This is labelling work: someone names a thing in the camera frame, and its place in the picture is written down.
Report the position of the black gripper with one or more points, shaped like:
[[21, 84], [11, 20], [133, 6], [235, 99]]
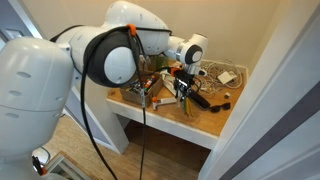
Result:
[[182, 80]]

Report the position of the white oblong object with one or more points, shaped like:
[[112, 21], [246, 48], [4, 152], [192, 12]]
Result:
[[167, 101]]

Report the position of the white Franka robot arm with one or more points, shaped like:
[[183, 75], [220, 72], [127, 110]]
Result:
[[36, 100]]

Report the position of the brown cardboard box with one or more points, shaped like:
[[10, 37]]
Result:
[[133, 96]]

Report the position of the green pencil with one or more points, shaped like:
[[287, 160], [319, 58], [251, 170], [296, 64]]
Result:
[[184, 106]]

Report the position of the orange pencil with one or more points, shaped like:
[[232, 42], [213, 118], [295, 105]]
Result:
[[187, 109]]

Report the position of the yellow pencil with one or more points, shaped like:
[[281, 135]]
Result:
[[190, 110]]

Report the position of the black glasses case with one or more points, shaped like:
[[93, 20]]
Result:
[[201, 101]]

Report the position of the orange capped glue stick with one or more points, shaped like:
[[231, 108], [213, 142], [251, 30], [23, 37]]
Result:
[[155, 104]]

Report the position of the orange capped marker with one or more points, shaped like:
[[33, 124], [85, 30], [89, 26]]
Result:
[[150, 82]]

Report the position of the black sunglasses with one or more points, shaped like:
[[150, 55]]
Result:
[[220, 107]]

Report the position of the green glass jar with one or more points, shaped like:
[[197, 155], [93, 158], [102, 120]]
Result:
[[162, 62]]

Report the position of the small white black cube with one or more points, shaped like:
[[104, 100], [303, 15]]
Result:
[[227, 95]]

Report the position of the white power adapter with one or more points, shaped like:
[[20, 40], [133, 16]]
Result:
[[225, 77]]

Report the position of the blue marker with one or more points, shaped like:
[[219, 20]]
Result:
[[134, 83]]

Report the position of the clear plastic bottle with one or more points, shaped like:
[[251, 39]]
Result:
[[144, 61]]

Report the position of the black wrist camera orange mount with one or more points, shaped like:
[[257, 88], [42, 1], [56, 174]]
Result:
[[174, 70]]

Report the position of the aluminium frame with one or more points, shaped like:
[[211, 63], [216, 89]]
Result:
[[63, 165]]

